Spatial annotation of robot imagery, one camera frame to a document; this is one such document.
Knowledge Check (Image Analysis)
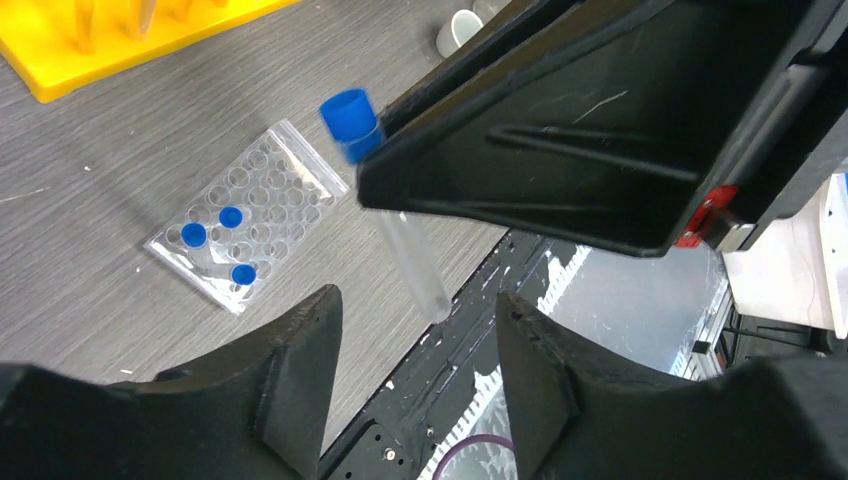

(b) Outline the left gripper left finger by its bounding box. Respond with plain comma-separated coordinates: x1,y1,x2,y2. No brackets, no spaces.
1,285,343,479

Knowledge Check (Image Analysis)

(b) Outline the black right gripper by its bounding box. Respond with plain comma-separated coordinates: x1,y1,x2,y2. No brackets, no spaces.
675,1,847,252

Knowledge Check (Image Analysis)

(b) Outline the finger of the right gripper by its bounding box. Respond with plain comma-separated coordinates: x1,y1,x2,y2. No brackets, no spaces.
369,1,813,257

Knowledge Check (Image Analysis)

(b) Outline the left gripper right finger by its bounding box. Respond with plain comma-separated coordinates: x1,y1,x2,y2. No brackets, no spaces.
495,291,848,480

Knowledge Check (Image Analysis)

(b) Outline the blue capped vial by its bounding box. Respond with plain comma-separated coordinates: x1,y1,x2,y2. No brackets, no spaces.
180,222,214,271
217,205,252,230
198,264,257,286
319,88,451,323

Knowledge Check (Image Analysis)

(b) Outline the clear glass test tube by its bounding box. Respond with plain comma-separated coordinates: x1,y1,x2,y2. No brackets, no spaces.
129,0,157,40

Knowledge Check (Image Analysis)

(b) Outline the clear acrylic tube tray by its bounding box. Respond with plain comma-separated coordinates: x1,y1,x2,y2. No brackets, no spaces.
145,120,349,315

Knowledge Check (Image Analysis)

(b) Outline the small white cup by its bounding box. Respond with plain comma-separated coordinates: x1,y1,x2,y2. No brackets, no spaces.
435,9,483,58

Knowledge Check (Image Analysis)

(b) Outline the yellow test tube rack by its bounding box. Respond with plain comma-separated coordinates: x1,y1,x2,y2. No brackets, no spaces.
1,0,291,104

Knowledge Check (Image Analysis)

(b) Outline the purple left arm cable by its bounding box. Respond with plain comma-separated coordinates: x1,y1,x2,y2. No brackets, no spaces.
431,433,518,480

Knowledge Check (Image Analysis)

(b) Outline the aluminium frame rail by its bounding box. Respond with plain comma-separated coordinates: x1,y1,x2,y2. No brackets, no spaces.
420,246,592,479

